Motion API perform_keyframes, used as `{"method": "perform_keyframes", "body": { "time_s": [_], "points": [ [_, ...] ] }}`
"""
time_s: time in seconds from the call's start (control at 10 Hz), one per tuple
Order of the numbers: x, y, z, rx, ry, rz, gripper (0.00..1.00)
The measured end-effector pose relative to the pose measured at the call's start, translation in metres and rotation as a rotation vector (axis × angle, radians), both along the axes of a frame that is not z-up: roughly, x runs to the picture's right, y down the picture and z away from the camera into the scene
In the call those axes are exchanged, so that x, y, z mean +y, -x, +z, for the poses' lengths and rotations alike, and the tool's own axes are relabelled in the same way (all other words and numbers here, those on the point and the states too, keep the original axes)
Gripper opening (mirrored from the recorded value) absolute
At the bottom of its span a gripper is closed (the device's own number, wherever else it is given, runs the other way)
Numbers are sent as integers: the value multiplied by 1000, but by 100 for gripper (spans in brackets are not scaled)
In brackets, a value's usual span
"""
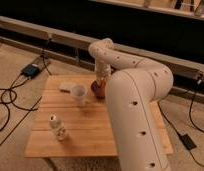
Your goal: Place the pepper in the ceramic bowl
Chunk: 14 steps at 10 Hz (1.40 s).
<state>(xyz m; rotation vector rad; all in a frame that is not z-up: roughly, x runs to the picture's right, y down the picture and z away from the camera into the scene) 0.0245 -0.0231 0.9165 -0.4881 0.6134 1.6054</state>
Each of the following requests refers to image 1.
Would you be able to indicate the black power strip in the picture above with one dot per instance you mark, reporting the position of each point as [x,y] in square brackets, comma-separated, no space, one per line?
[30,71]

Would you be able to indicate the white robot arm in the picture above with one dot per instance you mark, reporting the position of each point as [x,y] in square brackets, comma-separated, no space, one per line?
[129,91]

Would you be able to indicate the black power adapter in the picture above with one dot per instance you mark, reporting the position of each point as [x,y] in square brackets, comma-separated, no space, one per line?
[187,142]

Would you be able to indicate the clear plastic cup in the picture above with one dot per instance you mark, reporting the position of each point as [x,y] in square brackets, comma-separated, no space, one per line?
[79,92]

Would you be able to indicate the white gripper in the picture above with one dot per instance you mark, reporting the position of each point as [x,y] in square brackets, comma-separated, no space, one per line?
[103,71]

